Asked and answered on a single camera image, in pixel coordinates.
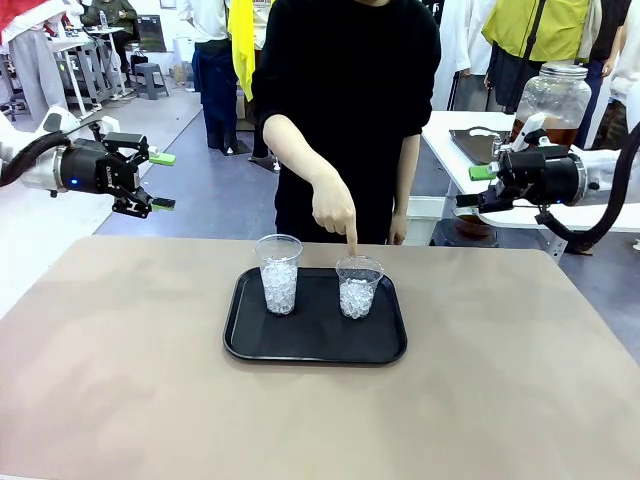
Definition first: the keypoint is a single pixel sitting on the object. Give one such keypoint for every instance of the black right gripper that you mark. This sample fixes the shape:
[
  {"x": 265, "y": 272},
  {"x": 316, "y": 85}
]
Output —
[{"x": 545, "y": 175}]

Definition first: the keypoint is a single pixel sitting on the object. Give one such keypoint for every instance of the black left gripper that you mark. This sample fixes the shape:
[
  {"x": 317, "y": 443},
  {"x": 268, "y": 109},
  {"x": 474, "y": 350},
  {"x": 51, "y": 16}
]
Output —
[{"x": 90, "y": 167}]

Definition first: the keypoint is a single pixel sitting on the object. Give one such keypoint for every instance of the glass tea dispenser jar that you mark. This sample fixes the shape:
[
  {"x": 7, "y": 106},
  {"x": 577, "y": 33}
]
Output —
[{"x": 557, "y": 100}]

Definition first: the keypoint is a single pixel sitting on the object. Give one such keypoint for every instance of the short clear iced cup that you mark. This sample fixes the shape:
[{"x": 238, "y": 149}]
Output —
[{"x": 357, "y": 295}]

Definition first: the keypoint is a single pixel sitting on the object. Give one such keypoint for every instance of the tall clear iced cup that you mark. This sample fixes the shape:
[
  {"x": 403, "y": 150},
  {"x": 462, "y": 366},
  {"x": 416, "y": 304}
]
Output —
[{"x": 279, "y": 285}]

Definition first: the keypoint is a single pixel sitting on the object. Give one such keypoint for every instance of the person's left forearm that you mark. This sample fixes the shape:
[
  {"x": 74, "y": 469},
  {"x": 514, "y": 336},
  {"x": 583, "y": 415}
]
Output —
[{"x": 406, "y": 175}]

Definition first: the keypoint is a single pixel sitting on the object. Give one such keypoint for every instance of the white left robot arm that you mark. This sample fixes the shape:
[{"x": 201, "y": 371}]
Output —
[{"x": 30, "y": 172}]

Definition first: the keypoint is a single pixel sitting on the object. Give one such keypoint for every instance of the person's right forearm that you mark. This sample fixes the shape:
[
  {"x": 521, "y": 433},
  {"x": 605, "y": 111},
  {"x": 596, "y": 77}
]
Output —
[{"x": 295, "y": 150}]

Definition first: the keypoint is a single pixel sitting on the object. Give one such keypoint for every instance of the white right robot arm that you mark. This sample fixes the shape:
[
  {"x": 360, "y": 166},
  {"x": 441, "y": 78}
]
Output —
[{"x": 602, "y": 172}]

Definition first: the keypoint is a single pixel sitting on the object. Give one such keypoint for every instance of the person's left hand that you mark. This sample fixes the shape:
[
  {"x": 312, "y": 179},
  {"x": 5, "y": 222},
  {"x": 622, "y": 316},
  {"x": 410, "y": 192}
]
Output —
[{"x": 398, "y": 229}]

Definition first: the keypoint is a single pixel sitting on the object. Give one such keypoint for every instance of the person's right hand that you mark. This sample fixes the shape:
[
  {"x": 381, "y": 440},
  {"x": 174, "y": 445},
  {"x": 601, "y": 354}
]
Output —
[{"x": 332, "y": 205}]

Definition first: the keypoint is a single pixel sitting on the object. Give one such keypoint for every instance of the dark brown serving tray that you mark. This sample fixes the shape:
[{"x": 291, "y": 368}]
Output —
[{"x": 475, "y": 145}]

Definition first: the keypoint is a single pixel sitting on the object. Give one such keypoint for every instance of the white side table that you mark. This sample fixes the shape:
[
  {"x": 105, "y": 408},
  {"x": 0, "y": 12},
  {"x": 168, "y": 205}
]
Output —
[{"x": 445, "y": 135}]

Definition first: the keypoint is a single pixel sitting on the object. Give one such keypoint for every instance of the white plastic bin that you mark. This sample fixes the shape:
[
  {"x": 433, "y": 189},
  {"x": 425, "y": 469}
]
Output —
[{"x": 425, "y": 220}]

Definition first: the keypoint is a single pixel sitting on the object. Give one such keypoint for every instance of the grey step stool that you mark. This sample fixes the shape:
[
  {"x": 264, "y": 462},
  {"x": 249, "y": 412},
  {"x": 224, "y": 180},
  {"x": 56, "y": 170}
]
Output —
[{"x": 150, "y": 80}]

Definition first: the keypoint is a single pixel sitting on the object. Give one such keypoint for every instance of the white storage box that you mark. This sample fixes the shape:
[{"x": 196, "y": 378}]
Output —
[{"x": 183, "y": 62}]

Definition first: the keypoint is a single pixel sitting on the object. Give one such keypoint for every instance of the white workshop desk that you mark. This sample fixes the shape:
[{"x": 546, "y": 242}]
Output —
[{"x": 80, "y": 60}]

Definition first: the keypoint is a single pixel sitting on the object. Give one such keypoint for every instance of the navy skirt mannequin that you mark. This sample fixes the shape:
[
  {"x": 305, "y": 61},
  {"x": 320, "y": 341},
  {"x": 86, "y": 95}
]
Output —
[{"x": 215, "y": 75}]

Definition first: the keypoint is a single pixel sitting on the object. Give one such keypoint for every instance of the black office chair base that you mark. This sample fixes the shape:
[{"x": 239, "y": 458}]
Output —
[{"x": 12, "y": 107}]

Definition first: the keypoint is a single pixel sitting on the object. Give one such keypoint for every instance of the dark poster board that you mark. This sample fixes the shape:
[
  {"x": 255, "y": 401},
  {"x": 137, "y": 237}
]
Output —
[{"x": 151, "y": 34}]

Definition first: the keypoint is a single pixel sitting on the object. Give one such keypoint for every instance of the hanging white coat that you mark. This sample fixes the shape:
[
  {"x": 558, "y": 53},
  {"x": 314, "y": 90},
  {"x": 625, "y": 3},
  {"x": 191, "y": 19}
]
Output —
[{"x": 460, "y": 45}]

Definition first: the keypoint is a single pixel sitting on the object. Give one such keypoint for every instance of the seated person in dark clothes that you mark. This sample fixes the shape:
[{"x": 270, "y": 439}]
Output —
[{"x": 112, "y": 20}]

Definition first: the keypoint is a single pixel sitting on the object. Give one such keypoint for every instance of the clear water bottle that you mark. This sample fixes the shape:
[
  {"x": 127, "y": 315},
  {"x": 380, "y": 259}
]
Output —
[{"x": 103, "y": 21}]

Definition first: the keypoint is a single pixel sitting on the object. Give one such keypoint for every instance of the yellow-green jacket mannequin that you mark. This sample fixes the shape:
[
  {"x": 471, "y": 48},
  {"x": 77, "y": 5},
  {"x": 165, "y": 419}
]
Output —
[{"x": 540, "y": 30}]

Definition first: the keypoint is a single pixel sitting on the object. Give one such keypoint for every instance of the yellow scarf mannequin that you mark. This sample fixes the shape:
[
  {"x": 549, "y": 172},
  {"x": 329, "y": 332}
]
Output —
[{"x": 242, "y": 45}]

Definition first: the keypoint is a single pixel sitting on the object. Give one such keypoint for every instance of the person's black sweater torso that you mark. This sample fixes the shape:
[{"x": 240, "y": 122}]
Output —
[{"x": 345, "y": 65}]

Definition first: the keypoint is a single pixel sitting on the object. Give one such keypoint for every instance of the red garment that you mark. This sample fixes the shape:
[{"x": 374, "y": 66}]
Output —
[{"x": 25, "y": 15}]

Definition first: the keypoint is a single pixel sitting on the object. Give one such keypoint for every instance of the black plastic serving tray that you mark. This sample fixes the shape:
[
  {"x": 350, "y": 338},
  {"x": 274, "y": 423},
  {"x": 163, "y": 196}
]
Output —
[{"x": 315, "y": 340}]

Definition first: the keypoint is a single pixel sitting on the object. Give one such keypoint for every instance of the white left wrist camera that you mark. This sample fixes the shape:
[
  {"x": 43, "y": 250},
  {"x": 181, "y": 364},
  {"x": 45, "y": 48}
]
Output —
[{"x": 109, "y": 125}]

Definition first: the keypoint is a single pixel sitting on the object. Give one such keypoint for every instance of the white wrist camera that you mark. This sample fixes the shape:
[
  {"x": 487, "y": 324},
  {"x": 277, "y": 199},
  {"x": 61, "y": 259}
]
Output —
[
  {"x": 530, "y": 127},
  {"x": 109, "y": 125}
]

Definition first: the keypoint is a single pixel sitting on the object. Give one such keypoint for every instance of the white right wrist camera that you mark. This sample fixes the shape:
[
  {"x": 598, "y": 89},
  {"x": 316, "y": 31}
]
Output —
[{"x": 530, "y": 127}]

